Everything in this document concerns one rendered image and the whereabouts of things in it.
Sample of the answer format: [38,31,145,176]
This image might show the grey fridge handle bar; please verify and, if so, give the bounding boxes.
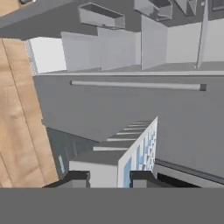
[195,0,210,70]

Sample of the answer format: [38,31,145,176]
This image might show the light wooden cabinet panel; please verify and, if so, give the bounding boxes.
[0,38,60,189]

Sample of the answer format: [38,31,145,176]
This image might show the grey freezer door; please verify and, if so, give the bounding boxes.
[32,73,224,187]

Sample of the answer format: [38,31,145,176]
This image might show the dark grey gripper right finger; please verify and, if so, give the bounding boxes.
[129,170,179,189]

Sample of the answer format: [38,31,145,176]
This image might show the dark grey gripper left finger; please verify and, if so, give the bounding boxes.
[43,171,91,189]

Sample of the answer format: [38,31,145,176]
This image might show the small grey fridge bin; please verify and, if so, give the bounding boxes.
[133,0,174,22]

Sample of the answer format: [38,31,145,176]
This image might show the large grey fridge bin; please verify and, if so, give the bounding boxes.
[77,2,126,31]

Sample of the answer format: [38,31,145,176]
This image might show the grey fridge with white interior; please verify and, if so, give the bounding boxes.
[0,0,224,74]

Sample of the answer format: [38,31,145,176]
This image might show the grey freezer door handle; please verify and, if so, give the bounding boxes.
[69,80,207,92]

